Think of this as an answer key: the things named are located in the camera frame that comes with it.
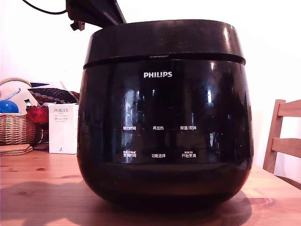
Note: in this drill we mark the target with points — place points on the woven wicker basket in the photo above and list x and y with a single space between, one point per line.
14 129

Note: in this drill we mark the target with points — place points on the light blue ribbon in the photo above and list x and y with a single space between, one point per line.
13 94

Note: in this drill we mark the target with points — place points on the wooden chair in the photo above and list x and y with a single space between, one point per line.
276 131

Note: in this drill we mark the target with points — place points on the black rice cooker lid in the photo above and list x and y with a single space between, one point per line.
164 40

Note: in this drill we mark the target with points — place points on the stack of cork coasters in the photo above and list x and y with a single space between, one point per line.
14 150

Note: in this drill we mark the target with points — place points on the white Porlex box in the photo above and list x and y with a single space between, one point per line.
63 131

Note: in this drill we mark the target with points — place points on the black Philips rice cooker body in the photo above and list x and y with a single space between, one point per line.
164 106

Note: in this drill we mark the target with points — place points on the dark dotted patterned cushion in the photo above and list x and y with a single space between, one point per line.
53 94

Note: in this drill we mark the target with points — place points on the blue ball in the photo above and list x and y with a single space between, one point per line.
9 107

